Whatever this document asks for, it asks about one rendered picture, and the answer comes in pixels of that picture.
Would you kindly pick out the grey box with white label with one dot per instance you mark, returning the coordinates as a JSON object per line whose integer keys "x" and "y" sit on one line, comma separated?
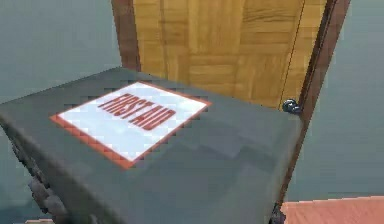
{"x": 206, "y": 160}

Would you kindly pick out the wooden room door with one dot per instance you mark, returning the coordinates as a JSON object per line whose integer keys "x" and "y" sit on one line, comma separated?
{"x": 230, "y": 46}

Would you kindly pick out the black round door knob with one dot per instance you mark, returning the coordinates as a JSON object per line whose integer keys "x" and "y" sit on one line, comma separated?
{"x": 290, "y": 106}

